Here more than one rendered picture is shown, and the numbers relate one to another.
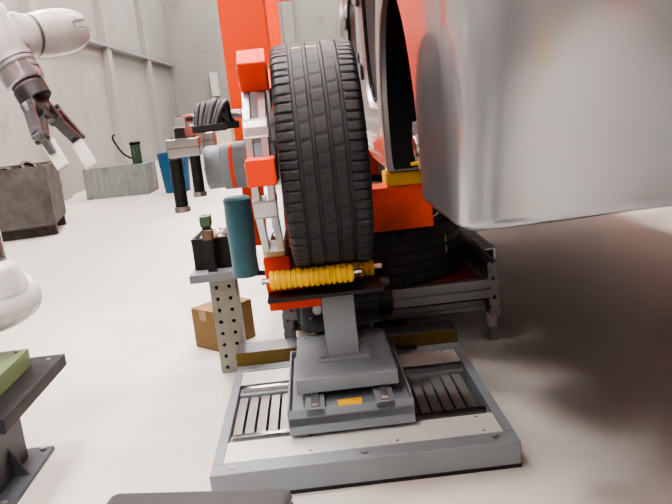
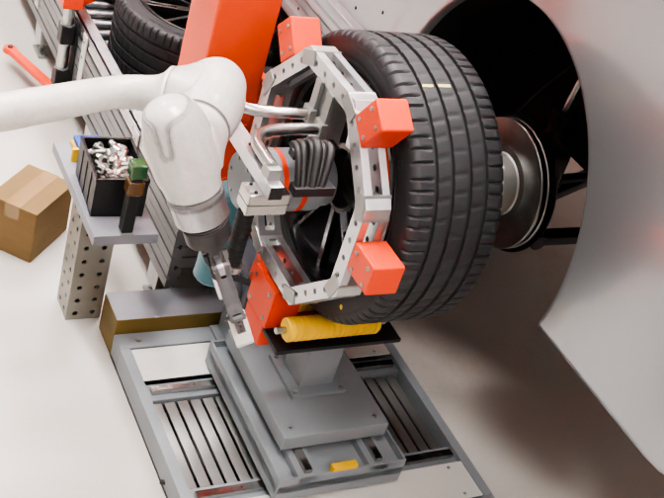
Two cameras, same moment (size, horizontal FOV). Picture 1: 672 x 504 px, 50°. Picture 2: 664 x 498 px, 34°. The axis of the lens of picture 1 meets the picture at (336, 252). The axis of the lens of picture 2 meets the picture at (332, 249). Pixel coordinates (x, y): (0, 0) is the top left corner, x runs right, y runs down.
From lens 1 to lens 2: 1.71 m
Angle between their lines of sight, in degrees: 38
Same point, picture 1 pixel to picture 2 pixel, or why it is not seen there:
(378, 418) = (366, 479)
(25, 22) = (222, 133)
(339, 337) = (318, 370)
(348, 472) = not seen: outside the picture
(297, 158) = (421, 260)
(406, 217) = not seen: hidden behind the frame
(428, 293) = not seen: hidden behind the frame
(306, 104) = (449, 197)
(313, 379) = (303, 436)
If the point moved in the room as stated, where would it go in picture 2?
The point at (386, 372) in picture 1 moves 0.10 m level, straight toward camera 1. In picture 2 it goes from (377, 426) to (392, 456)
